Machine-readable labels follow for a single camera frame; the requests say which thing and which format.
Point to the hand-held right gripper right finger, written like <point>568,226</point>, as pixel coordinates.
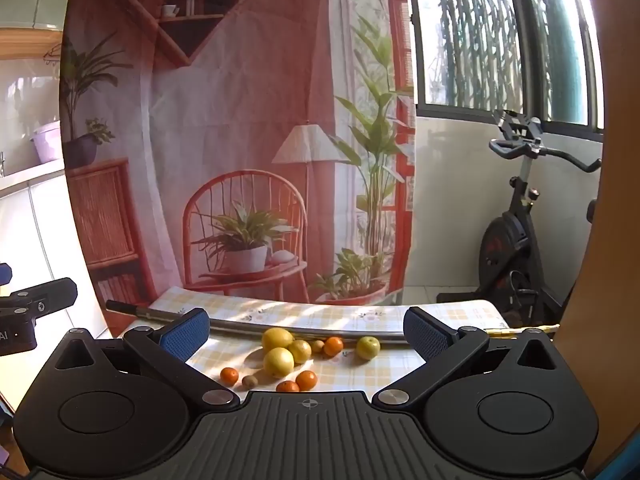
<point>425,332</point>

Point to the black exercise bike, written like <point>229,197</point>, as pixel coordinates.
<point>505,250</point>

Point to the printed backdrop cloth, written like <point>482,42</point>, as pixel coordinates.
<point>240,85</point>

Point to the brown wooden panel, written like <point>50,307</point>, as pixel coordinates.
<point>610,260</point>

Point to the small yellow lemon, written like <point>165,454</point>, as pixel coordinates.
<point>300,352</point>
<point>368,347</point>

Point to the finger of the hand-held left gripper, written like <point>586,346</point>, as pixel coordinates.
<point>50,295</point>
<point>4,275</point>

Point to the large yellow lemon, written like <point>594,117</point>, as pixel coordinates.
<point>277,338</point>

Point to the purple plastic basin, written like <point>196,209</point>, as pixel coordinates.
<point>47,141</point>

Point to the small orange mandarin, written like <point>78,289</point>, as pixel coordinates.
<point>287,387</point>
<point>333,346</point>
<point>306,380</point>
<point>229,376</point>

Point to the brown kiwi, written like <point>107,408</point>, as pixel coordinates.
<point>250,381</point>

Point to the barred window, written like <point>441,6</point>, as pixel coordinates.
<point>470,35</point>

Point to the round yellow lemon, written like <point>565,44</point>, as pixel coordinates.
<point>278,362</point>

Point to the white cabinet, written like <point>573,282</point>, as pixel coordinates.
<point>45,240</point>

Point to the long metal pole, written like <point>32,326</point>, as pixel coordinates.
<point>235,325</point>

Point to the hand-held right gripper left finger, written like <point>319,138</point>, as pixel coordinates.
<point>185,332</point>

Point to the small tan kiwi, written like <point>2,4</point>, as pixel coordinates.
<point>317,345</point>

